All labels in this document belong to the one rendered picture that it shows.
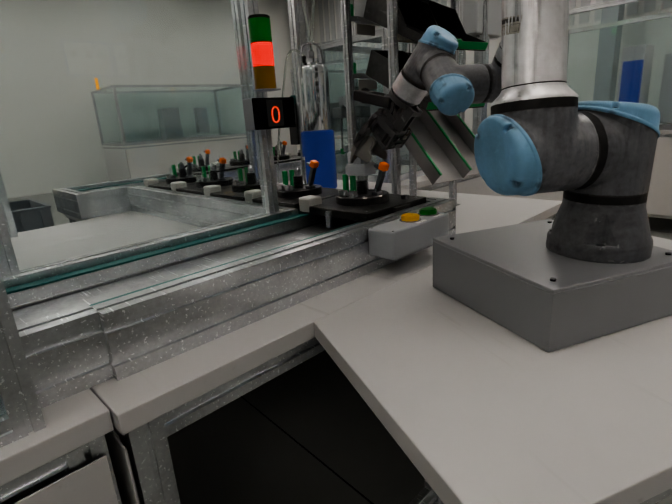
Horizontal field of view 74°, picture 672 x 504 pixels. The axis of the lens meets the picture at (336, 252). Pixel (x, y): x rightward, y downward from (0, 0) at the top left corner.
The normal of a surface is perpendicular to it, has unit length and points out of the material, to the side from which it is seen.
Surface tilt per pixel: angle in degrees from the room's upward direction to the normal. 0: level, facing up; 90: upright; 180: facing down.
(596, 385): 0
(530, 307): 90
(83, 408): 0
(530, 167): 104
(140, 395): 0
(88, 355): 90
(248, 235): 90
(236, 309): 90
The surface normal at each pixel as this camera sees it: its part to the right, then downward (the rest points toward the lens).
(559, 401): -0.07, -0.96
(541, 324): -0.93, 0.16
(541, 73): -0.17, 0.21
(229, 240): 0.71, 0.16
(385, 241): -0.70, 0.25
